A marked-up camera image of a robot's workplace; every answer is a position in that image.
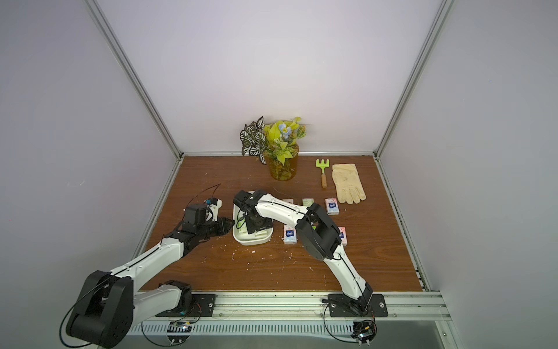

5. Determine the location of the white storage box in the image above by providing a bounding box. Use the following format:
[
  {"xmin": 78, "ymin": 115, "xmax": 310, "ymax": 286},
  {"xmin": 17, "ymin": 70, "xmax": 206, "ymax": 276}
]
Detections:
[{"xmin": 232, "ymin": 190, "xmax": 274, "ymax": 246}]

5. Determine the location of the green tissue pack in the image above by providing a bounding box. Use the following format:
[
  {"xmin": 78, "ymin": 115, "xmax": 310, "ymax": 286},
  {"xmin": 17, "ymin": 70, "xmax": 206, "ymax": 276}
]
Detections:
[{"xmin": 302, "ymin": 198, "xmax": 315, "ymax": 207}]

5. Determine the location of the pink blue tissue pack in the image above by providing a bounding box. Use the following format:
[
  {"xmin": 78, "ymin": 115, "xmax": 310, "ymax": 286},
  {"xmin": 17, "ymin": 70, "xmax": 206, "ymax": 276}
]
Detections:
[{"xmin": 325, "ymin": 198, "xmax": 340, "ymax": 215}]

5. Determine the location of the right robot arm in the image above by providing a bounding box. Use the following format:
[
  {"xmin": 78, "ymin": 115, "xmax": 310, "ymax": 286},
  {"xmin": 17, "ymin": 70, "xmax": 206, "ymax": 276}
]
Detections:
[{"xmin": 233, "ymin": 190, "xmax": 373, "ymax": 316}]

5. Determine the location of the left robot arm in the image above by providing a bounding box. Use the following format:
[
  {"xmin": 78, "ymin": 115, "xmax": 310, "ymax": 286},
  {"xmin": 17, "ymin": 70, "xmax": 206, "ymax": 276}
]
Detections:
[{"xmin": 59, "ymin": 198, "xmax": 234, "ymax": 348}]

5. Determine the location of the amber vase with plants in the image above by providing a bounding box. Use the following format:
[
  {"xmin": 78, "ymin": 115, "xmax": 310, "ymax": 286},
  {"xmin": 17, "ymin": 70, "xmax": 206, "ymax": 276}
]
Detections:
[{"xmin": 239, "ymin": 116, "xmax": 307, "ymax": 181}]

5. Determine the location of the green hand rake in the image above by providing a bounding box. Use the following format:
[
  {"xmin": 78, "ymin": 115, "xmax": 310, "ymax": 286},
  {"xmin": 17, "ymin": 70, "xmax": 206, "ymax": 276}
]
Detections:
[{"xmin": 315, "ymin": 159, "xmax": 330, "ymax": 188}]

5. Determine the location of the beige garden glove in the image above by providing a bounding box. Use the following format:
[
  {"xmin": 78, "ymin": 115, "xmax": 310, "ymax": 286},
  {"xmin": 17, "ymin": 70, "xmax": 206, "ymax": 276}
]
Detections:
[{"xmin": 332, "ymin": 164, "xmax": 366, "ymax": 204}]

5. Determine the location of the left controller board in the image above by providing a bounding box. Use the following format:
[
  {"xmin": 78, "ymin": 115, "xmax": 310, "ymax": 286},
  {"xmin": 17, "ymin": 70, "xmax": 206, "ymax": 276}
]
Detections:
[{"xmin": 167, "ymin": 321, "xmax": 193, "ymax": 346}]

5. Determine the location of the controller board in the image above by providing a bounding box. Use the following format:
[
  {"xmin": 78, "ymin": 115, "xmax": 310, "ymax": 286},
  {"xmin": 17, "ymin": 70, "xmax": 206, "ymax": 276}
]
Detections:
[
  {"xmin": 167, "ymin": 321, "xmax": 193, "ymax": 346},
  {"xmin": 351, "ymin": 319, "xmax": 378, "ymax": 346}
]

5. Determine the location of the right controller board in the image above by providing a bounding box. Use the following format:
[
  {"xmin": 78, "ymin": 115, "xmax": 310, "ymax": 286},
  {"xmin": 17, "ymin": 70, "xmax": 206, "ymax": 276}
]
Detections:
[{"xmin": 351, "ymin": 319, "xmax": 378, "ymax": 346}]

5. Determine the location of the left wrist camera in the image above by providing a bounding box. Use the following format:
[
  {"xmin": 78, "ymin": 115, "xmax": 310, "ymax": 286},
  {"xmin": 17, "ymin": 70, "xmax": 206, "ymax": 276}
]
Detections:
[{"xmin": 205, "ymin": 197, "xmax": 222, "ymax": 216}]

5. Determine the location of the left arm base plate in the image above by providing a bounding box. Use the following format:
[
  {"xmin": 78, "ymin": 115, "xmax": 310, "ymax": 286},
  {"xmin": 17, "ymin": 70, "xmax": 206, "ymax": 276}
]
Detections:
[{"xmin": 156, "ymin": 293, "xmax": 217, "ymax": 318}]

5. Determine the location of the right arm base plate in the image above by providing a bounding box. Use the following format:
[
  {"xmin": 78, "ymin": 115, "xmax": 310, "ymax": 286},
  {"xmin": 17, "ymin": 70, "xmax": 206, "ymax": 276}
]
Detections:
[{"xmin": 323, "ymin": 293, "xmax": 389, "ymax": 318}]

